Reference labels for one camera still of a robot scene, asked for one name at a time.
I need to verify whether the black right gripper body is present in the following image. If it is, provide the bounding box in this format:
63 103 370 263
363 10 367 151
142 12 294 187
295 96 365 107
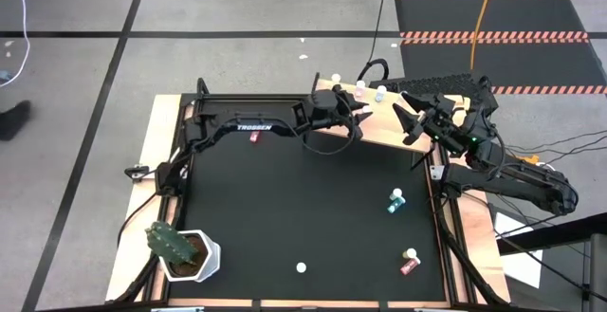
424 94 475 156

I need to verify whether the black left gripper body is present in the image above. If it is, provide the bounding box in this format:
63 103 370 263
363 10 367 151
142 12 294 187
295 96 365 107
312 89 356 131

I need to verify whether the black hazard-striped floor mat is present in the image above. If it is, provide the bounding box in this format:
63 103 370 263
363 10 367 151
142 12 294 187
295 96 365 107
393 0 607 98

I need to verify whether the white paper sheet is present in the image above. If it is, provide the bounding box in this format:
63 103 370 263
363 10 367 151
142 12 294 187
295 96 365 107
492 211 544 290

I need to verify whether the black bar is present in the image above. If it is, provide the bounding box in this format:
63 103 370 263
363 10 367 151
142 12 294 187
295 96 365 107
496 211 607 257

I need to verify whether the white hexagonal plant pot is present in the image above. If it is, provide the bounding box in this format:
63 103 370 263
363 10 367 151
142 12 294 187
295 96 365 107
158 229 222 284

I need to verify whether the black silver clamp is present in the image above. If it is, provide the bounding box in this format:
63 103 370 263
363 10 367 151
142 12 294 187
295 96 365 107
123 163 157 183

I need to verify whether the green cactus plant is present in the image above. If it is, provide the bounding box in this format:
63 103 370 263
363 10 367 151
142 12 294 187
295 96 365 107
144 220 200 266

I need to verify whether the wooden shelf black metal frame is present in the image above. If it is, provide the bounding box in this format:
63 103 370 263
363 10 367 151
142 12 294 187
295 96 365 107
303 70 437 171

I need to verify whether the black hanging cable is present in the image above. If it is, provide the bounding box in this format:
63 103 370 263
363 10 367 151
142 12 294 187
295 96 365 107
358 0 400 82

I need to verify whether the yellow hanging cable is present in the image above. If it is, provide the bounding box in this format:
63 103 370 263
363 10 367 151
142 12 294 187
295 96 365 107
469 0 499 70

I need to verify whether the thin black floor cable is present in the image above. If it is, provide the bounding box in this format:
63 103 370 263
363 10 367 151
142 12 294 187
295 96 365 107
521 130 607 153
540 138 607 165

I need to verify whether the black aluminium rig frame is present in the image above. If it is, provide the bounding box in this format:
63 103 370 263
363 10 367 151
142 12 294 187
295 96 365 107
106 77 513 312

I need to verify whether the white floor cable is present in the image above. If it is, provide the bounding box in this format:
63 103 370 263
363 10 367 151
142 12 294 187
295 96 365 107
0 0 32 89

